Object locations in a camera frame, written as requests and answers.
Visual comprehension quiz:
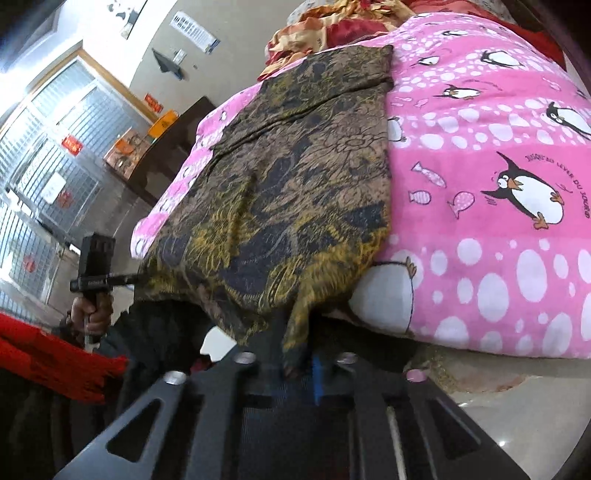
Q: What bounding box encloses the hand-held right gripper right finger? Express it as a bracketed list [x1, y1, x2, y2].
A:
[312, 352, 530, 480]

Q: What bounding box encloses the brown gold floral shirt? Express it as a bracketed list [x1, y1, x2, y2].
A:
[139, 44, 396, 371]

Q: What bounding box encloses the person's left hand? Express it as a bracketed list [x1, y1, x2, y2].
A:
[69, 293, 115, 337]

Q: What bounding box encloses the eye chart poster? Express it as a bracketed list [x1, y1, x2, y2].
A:
[170, 10, 222, 53]

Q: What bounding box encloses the orange box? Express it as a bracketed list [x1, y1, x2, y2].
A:
[148, 109, 180, 140]

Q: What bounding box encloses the black white wall picture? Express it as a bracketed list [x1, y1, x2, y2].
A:
[107, 0, 149, 40]

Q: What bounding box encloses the dark wooden cabinet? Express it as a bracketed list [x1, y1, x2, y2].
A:
[127, 96, 217, 208]

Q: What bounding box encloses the red bed sheet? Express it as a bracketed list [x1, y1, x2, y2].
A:
[501, 18, 568, 71]

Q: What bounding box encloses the brown printed box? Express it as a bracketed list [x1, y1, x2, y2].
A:
[104, 128, 151, 179]

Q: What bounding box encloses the white paper notice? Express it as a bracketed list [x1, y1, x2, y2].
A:
[41, 173, 66, 204]

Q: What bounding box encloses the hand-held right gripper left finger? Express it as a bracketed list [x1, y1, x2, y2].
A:
[54, 351, 289, 480]

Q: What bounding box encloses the pink penguin blanket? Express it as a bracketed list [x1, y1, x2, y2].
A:
[130, 11, 591, 361]

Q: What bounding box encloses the red orange floral quilt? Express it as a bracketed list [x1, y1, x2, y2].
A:
[256, 0, 417, 82]

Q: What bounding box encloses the grilled window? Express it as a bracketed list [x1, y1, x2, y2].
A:
[0, 48, 158, 320]

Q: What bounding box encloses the person's left forearm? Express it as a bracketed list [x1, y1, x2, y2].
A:
[0, 313, 129, 405]

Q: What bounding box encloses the dark hanging towel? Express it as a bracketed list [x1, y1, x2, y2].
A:
[151, 47, 185, 80]

